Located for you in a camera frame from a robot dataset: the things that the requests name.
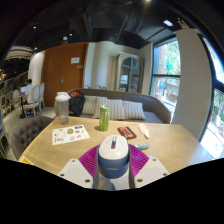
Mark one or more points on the glass door wooden cabinet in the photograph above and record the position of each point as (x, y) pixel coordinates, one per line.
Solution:
(129, 73)

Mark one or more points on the clear shaker bottle white lid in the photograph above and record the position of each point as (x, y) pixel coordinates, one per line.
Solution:
(62, 108)

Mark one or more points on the grey curved sofa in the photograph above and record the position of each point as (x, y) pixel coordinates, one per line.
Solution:
(153, 106)

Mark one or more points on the green drink can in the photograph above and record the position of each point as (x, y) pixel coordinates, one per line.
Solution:
(104, 118)

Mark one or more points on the white sticker sheet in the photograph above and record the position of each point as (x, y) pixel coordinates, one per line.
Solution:
(70, 135)

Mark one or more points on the striped cushion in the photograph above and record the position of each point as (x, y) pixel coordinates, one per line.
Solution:
(89, 105)
(134, 110)
(116, 109)

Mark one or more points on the open laptop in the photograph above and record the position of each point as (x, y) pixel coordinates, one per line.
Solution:
(23, 89)

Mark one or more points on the grey tufted armchair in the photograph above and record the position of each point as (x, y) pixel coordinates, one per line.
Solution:
(26, 133)

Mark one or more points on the white door sign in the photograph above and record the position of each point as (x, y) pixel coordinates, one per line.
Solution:
(75, 60)

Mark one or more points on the large side window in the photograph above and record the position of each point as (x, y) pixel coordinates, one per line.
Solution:
(216, 123)

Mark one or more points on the black and red flat box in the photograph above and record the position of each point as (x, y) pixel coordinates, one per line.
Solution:
(127, 132)

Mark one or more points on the person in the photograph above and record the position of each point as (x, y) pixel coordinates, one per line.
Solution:
(28, 91)

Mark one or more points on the blue and white computer mouse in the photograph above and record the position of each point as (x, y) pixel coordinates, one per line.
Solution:
(114, 156)

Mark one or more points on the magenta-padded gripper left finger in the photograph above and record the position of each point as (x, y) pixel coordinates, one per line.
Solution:
(77, 171)

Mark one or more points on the black framed window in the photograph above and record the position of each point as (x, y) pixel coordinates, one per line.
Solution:
(166, 76)

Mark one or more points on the brown wooden door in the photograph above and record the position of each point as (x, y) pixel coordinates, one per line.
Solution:
(60, 73)

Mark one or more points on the black and red backpack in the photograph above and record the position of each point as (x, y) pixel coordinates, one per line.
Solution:
(76, 103)

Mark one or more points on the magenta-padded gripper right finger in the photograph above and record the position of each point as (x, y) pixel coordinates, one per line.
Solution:
(150, 171)

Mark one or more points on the small teal packet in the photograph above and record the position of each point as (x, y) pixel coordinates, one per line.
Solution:
(142, 146)

